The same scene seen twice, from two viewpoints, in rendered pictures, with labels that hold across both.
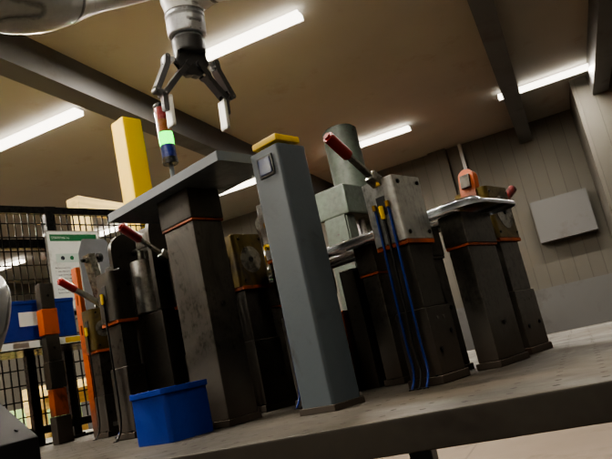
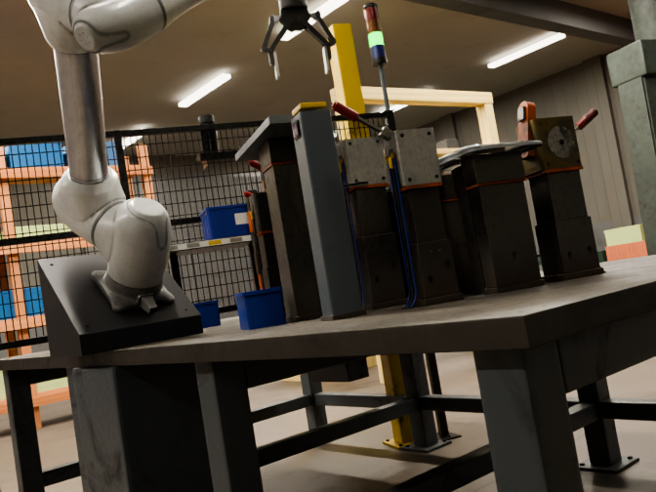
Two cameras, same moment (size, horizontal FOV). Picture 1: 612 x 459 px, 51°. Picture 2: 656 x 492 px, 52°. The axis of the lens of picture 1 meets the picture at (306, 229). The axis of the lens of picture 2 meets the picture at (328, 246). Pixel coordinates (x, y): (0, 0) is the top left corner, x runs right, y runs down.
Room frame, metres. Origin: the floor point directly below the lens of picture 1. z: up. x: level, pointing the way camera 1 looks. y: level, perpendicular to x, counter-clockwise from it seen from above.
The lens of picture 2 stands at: (-0.21, -0.67, 0.77)
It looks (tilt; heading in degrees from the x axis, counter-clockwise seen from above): 4 degrees up; 29
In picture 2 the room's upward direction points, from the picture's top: 9 degrees counter-clockwise
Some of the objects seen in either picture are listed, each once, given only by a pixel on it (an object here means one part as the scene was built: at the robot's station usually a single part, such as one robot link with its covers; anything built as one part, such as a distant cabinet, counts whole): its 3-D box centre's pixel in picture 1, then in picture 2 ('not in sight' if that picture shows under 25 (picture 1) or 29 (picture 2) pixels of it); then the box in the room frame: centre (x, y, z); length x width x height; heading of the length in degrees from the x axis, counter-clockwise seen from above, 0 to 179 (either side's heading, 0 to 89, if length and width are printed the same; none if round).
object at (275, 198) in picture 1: (303, 275); (326, 215); (1.05, 0.02, 0.92); 0.08 x 0.08 x 0.44; 49
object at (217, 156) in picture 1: (186, 191); (276, 139); (1.22, 0.22, 1.16); 0.37 x 0.14 x 0.02; 49
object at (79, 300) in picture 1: (86, 350); not in sight; (1.88, 0.71, 0.95); 0.03 x 0.01 x 0.50; 49
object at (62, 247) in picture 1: (76, 270); not in sight; (2.37, 0.88, 1.30); 0.23 x 0.02 x 0.31; 139
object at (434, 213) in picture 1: (256, 285); (377, 201); (1.62, 0.15, 1.00); 1.38 x 0.22 x 0.02; 49
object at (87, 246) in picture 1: (99, 287); not in sight; (2.11, 0.72, 1.17); 0.12 x 0.01 x 0.34; 139
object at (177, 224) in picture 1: (207, 306); (291, 229); (1.22, 0.22, 0.92); 0.10 x 0.08 x 0.45; 49
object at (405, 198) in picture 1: (410, 280); (416, 219); (1.11, -0.16, 0.88); 0.12 x 0.07 x 0.36; 139
